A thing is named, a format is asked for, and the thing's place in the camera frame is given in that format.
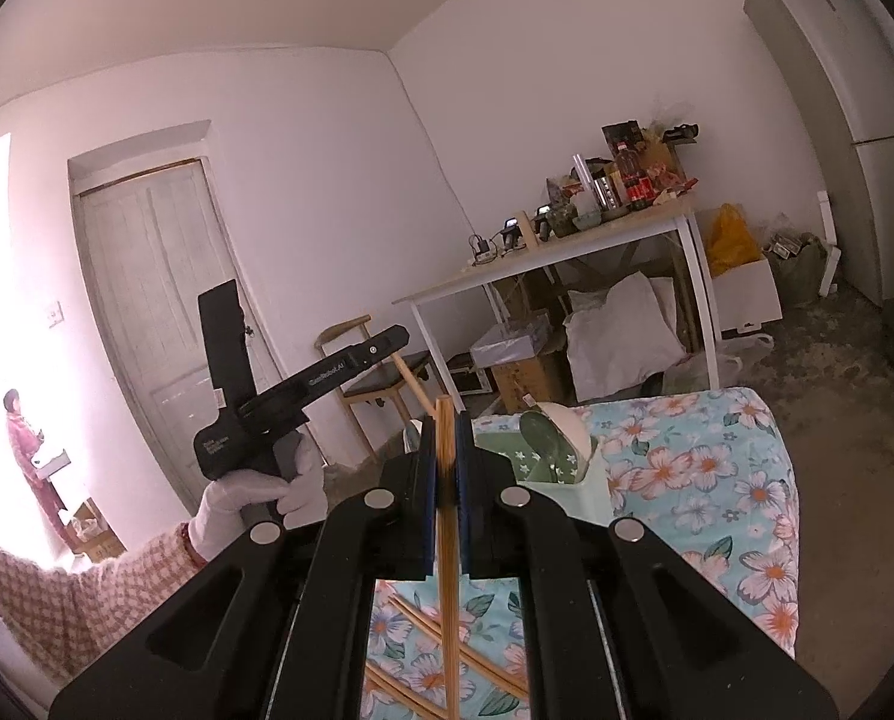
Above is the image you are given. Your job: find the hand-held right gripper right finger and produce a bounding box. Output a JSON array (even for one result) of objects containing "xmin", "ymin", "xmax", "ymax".
[{"xmin": 456, "ymin": 412, "xmax": 842, "ymax": 720}]

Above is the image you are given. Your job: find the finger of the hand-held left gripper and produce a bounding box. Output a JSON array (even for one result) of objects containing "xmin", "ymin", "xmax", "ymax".
[{"xmin": 342, "ymin": 325, "xmax": 410, "ymax": 377}]

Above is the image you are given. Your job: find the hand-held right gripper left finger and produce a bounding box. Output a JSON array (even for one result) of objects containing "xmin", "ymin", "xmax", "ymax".
[{"xmin": 48, "ymin": 420, "xmax": 442, "ymax": 720}]

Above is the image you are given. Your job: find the wooden chopstick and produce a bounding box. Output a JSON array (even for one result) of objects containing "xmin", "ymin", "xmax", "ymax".
[
  {"xmin": 392, "ymin": 354, "xmax": 435, "ymax": 422},
  {"xmin": 389, "ymin": 592, "xmax": 530, "ymax": 700},
  {"xmin": 368, "ymin": 667, "xmax": 448, "ymax": 720},
  {"xmin": 433, "ymin": 396, "xmax": 464, "ymax": 720}
]

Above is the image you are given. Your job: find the green plastic utensil basket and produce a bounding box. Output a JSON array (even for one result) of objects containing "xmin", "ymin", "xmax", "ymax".
[{"xmin": 468, "ymin": 406, "xmax": 611, "ymax": 530}]

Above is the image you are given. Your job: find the person's left forearm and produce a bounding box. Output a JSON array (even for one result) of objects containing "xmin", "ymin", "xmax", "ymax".
[{"xmin": 0, "ymin": 521, "xmax": 212, "ymax": 691}]

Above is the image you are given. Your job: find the person's left hand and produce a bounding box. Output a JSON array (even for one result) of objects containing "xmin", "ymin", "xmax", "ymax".
[{"xmin": 187, "ymin": 433, "xmax": 329, "ymax": 567}]

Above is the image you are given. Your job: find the wooden chair with dark seat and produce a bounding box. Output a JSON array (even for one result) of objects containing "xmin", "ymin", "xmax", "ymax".
[{"xmin": 314, "ymin": 313, "xmax": 448, "ymax": 466}]

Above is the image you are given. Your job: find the white box with clear wrap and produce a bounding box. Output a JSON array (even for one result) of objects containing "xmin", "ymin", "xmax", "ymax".
[{"xmin": 469, "ymin": 315, "xmax": 553, "ymax": 368}]

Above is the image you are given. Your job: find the brown cardboard box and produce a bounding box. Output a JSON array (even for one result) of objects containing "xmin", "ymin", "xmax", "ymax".
[{"xmin": 492, "ymin": 349, "xmax": 569, "ymax": 415}]

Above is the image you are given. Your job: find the white panel door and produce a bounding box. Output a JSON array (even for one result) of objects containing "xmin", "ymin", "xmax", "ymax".
[{"xmin": 72, "ymin": 160, "xmax": 299, "ymax": 512}]

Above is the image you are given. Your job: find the small cardboard box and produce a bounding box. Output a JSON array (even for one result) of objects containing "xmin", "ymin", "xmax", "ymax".
[{"xmin": 63, "ymin": 499, "xmax": 127, "ymax": 562}]

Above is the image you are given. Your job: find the white table with wooden top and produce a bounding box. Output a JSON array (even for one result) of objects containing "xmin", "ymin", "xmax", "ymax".
[{"xmin": 392, "ymin": 193, "xmax": 722, "ymax": 415}]

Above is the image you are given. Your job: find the floral blue blanket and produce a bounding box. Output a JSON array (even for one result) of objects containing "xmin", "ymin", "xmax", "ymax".
[{"xmin": 364, "ymin": 386, "xmax": 799, "ymax": 720}]

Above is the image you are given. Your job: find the white sack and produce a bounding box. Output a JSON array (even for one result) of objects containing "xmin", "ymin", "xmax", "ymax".
[{"xmin": 563, "ymin": 270, "xmax": 688, "ymax": 402}]

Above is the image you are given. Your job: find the crumpled white plastic bag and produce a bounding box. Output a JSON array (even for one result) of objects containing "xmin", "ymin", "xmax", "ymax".
[{"xmin": 661, "ymin": 330, "xmax": 775, "ymax": 395}]

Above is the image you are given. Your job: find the cola bottle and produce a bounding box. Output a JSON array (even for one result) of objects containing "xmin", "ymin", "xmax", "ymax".
[{"xmin": 616, "ymin": 141, "xmax": 655, "ymax": 211}]

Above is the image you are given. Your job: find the white open box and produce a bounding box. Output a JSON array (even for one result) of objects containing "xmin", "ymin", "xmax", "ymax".
[{"xmin": 706, "ymin": 255, "xmax": 784, "ymax": 336}]

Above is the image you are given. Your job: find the yellow plastic bag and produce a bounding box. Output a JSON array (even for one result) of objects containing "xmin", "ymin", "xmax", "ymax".
[{"xmin": 706, "ymin": 202, "xmax": 763, "ymax": 278}]

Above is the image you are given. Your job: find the green woven sack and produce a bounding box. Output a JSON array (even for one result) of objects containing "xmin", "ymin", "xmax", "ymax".
[{"xmin": 766, "ymin": 232, "xmax": 830, "ymax": 308}]

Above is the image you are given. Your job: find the white board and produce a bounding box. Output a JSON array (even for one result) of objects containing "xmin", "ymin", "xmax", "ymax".
[{"xmin": 817, "ymin": 191, "xmax": 842, "ymax": 295}]

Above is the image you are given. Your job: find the silver refrigerator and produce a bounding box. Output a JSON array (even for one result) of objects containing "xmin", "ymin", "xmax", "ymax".
[{"xmin": 743, "ymin": 0, "xmax": 894, "ymax": 308}]

